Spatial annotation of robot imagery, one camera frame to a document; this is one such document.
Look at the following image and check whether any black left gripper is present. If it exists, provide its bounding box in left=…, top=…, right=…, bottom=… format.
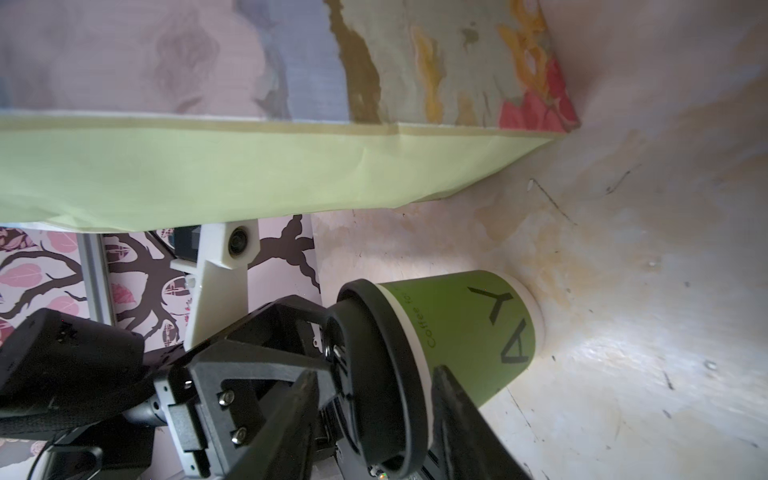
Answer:
left=1, top=296, right=336, bottom=479

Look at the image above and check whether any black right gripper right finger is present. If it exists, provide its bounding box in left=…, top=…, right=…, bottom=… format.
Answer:
left=432, top=365, right=531, bottom=480

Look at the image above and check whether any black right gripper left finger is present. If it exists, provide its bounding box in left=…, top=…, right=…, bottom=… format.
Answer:
left=225, top=372, right=319, bottom=480

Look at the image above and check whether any green paper coffee cup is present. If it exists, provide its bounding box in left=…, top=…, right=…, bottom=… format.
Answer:
left=377, top=270, right=545, bottom=421

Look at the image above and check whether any green white paper bag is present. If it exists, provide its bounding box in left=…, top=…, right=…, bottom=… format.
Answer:
left=1, top=1, right=579, bottom=232

